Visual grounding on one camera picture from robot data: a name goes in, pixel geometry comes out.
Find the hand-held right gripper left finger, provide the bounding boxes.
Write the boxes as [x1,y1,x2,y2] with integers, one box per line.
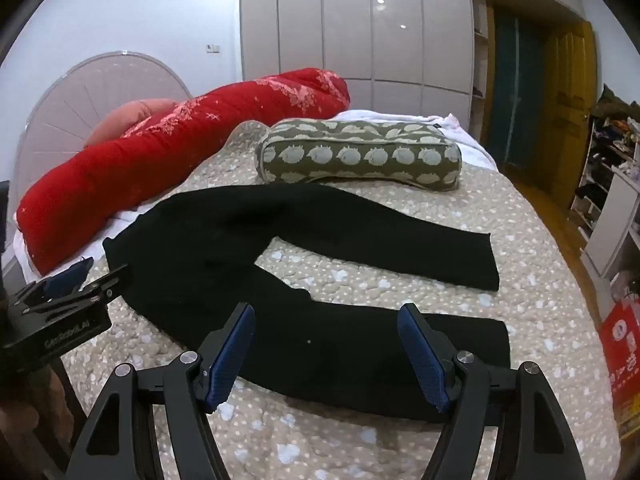
[67,302,257,480]

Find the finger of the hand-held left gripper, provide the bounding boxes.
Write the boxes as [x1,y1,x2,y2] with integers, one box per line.
[39,257,95,302]
[75,264,135,311]

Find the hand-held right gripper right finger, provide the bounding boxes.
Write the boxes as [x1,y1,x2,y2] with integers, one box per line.
[397,303,588,480]

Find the black pants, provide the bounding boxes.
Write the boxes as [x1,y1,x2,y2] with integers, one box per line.
[102,185,511,423]

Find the beige dotted bedspread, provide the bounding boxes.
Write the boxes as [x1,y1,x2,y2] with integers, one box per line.
[60,120,623,480]

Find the pink pillow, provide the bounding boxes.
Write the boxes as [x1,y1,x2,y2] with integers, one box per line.
[84,99,178,148]

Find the round pale headboard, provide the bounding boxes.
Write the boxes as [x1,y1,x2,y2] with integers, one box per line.
[15,51,193,221]

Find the red cardboard box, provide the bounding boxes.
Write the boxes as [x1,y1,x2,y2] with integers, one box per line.
[597,295,640,441]

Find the olive patterned bolster pillow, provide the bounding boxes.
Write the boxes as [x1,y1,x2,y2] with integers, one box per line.
[255,117,463,192]

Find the white cabinet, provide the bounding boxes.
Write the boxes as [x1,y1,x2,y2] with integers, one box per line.
[580,165,640,281]

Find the cluttered shoe rack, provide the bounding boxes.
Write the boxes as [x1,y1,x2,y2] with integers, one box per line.
[570,85,640,261]

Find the dark teal door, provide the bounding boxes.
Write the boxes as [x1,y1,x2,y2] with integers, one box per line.
[487,7,551,171]

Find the yellow wooden door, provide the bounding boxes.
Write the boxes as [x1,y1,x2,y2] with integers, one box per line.
[542,20,599,201]

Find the glossy grey wardrobe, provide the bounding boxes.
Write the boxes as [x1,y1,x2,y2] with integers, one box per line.
[239,0,493,133]

